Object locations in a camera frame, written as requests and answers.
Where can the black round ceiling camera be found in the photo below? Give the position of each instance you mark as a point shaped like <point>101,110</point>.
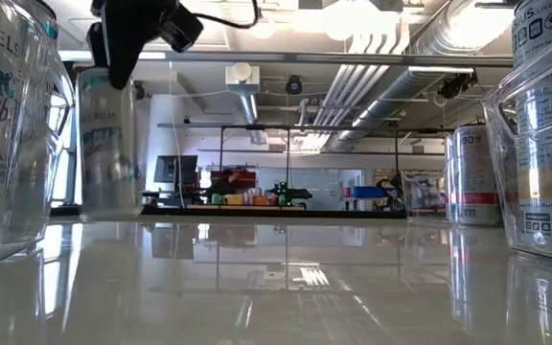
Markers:
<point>140,91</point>
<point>293,85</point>

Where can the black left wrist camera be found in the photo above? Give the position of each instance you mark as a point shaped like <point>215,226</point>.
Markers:
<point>182,29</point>

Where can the white ceiling duct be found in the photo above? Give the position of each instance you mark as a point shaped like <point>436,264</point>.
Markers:
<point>242,76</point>

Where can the black ceiling spotlight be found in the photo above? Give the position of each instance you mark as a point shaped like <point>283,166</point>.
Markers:
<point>455,86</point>

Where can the black metal table frame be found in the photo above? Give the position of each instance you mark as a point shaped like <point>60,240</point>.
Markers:
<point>328,214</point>

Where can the white ceiling pipes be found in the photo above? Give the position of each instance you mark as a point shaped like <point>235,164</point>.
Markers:
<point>348,86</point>

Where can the silver round air duct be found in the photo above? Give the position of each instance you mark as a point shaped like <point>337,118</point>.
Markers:
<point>400,91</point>

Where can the yellow plastic crate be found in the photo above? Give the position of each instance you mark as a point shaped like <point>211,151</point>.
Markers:
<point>234,200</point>

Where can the grey horizontal overhead beam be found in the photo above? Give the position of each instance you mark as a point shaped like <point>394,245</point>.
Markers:
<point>305,58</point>

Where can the small black robot arm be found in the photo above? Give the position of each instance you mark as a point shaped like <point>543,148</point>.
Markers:
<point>295,194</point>

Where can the Celsius Peach Vibe can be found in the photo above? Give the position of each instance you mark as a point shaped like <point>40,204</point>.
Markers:
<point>475,182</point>

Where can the Celsius Tropical Vibe can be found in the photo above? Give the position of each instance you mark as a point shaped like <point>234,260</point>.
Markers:
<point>551,144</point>

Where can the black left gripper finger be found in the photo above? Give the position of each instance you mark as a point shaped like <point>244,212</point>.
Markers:
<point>97,45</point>
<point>120,69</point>

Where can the black monitor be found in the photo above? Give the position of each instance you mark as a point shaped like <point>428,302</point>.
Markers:
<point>175,168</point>

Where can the blue plastic crate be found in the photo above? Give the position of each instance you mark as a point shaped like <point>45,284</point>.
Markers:
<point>369,191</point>

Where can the person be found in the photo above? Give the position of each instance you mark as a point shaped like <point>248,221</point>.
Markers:
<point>223,184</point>

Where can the black metal frame stand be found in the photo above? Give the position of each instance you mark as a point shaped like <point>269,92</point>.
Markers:
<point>257,127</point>

